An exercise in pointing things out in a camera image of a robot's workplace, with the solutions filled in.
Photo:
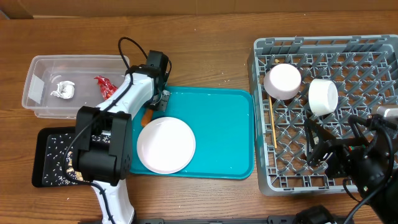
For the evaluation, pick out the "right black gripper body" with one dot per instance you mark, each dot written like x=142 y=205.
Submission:
x=351 y=157

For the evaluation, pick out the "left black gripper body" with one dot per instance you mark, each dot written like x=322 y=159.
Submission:
x=160 y=101

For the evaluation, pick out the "orange carrot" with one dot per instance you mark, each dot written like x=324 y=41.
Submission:
x=147 y=117

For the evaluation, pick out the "wooden chopstick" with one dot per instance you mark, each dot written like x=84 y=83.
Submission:
x=271 y=114

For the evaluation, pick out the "large white plate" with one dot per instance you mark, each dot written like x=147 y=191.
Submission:
x=166 y=145

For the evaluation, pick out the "pale green bowl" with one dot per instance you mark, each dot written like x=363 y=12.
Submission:
x=322 y=97

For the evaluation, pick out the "red snack wrapper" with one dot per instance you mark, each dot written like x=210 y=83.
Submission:
x=107 y=89

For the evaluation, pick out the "pink white bowl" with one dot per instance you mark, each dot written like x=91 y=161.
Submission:
x=283 y=81

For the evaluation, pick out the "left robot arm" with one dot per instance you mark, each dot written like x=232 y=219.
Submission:
x=102 y=147

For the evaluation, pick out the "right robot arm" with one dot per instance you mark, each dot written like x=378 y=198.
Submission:
x=367 y=159

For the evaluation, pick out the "grey dishwasher rack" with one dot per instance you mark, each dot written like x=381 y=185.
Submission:
x=364 y=70

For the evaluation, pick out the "black food waste tray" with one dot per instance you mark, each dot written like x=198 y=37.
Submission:
x=39 y=160

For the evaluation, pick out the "teal plastic tray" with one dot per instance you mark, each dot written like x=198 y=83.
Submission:
x=222 y=121

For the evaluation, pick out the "clear plastic bin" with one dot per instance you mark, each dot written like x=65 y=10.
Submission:
x=46 y=71

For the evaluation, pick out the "rice and peanut scraps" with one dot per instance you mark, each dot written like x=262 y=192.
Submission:
x=57 y=159

